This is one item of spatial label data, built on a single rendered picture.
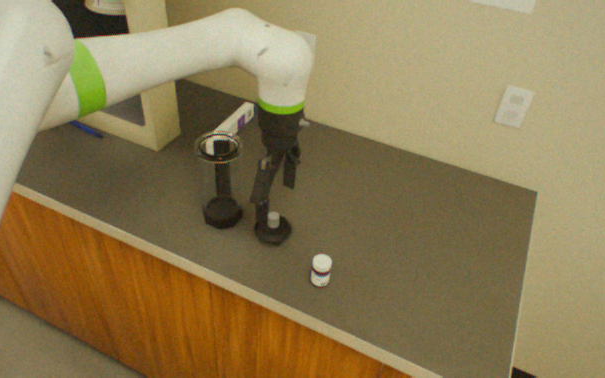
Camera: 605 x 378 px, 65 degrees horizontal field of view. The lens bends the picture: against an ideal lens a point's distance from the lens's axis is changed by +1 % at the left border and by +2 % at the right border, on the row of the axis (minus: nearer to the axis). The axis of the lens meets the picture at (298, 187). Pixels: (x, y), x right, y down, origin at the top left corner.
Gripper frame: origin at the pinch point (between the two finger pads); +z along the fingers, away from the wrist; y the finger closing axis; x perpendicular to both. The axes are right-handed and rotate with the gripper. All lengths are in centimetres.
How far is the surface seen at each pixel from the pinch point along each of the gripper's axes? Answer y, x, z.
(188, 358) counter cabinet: -14, 20, 66
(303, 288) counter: -11.4, -13.6, 11.7
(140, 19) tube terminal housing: 14, 46, -27
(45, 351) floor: -20, 88, 107
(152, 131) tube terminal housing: 12.9, 46.6, 5.4
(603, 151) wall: 55, -68, -5
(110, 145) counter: 8, 59, 12
